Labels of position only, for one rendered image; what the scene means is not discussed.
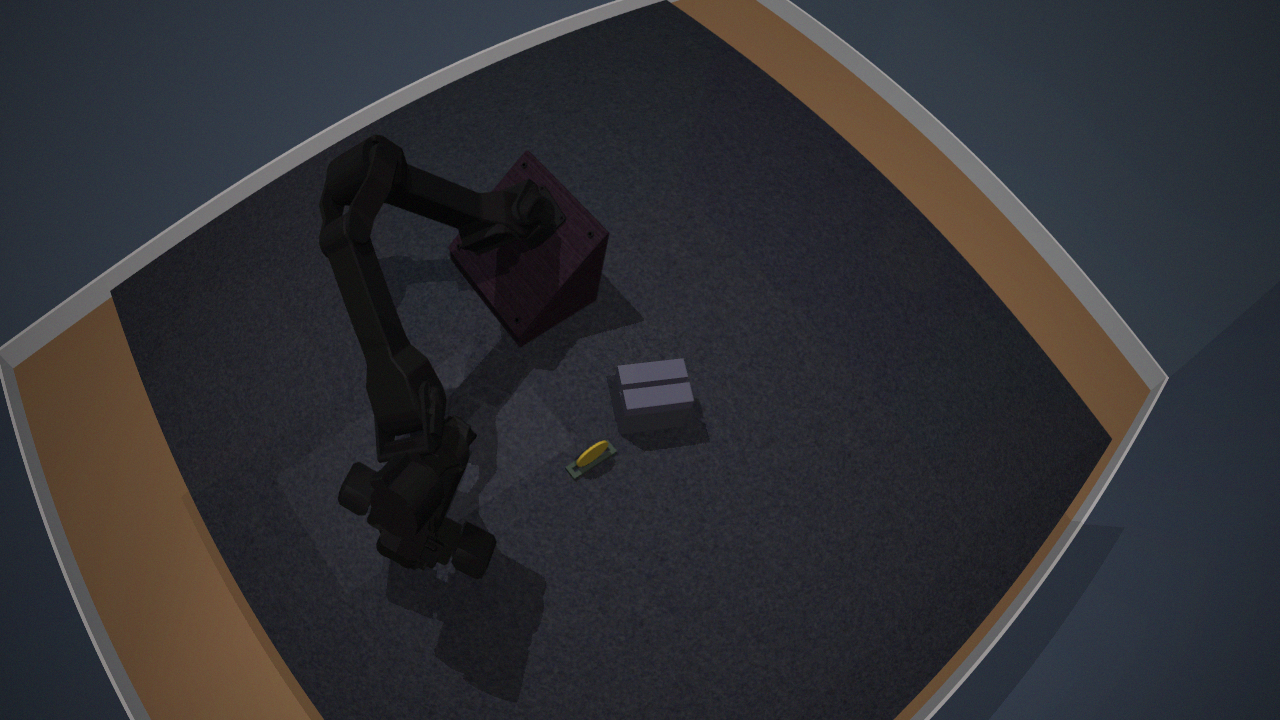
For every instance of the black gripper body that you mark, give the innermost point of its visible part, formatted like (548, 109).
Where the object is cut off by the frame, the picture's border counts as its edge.
(474, 547)

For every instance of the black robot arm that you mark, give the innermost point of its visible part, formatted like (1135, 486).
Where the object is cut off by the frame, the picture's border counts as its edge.
(403, 388)

